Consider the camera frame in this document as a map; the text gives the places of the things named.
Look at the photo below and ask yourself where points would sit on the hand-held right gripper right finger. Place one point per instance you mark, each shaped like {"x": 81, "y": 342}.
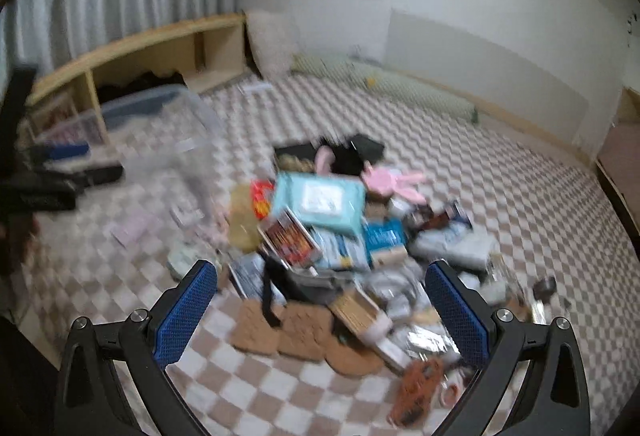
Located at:
{"x": 457, "y": 311}

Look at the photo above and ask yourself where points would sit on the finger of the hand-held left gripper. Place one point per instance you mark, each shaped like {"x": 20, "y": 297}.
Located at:
{"x": 90, "y": 175}
{"x": 62, "y": 152}

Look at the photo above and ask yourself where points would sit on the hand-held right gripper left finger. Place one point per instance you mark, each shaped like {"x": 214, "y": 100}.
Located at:
{"x": 186, "y": 311}

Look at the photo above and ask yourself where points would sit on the clear plastic storage container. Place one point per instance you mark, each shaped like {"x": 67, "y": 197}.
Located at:
{"x": 175, "y": 156}

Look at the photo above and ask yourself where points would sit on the grey fabric packet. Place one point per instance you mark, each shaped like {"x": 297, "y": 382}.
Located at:
{"x": 450, "y": 246}

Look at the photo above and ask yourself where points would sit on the pink paper sheet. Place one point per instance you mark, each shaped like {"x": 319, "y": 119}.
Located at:
{"x": 132, "y": 228}

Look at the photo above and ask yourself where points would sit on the square cork coaster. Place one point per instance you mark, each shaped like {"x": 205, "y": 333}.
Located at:
{"x": 257, "y": 331}
{"x": 305, "y": 333}

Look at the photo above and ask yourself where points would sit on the blue lidded storage box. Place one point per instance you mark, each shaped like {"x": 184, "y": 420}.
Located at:
{"x": 135, "y": 109}

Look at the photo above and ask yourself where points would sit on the orange patterned cloth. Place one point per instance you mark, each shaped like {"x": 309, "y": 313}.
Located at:
{"x": 417, "y": 391}

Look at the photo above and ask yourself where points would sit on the dark grey dome knob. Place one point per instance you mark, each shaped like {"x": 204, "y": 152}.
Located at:
{"x": 545, "y": 288}

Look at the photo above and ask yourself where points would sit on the box of wooden sticks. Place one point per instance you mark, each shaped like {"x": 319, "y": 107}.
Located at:
{"x": 360, "y": 316}

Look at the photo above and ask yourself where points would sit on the blue white carton box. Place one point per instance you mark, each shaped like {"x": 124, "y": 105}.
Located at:
{"x": 384, "y": 241}

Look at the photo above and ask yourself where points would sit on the dark cloth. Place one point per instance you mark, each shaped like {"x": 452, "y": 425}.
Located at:
{"x": 145, "y": 81}

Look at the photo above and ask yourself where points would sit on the round cork coaster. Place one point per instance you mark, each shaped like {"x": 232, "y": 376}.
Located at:
{"x": 352, "y": 361}

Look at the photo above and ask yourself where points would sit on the red printed matchbox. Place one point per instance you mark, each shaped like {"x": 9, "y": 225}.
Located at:
{"x": 290, "y": 238}

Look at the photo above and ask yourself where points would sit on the red yellow snack packet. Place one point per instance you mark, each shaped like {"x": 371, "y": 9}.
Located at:
{"x": 261, "y": 200}

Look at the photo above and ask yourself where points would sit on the wooden shelf unit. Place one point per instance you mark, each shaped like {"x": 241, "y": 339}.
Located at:
{"x": 165, "y": 41}

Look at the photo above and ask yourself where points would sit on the light blue wet wipes pack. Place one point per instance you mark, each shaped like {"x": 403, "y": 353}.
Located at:
{"x": 320, "y": 201}

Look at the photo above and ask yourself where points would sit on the black flat box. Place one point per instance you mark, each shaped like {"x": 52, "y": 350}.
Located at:
{"x": 367, "y": 146}

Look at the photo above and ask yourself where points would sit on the white fluffy pillow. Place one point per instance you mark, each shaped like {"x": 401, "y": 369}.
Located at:
{"x": 270, "y": 44}

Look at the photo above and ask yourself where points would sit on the green patterned bolster pillow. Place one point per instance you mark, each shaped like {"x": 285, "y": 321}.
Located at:
{"x": 400, "y": 86}

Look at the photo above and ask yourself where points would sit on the dark wooden bed frame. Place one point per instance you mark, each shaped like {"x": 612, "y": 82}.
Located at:
{"x": 620, "y": 166}

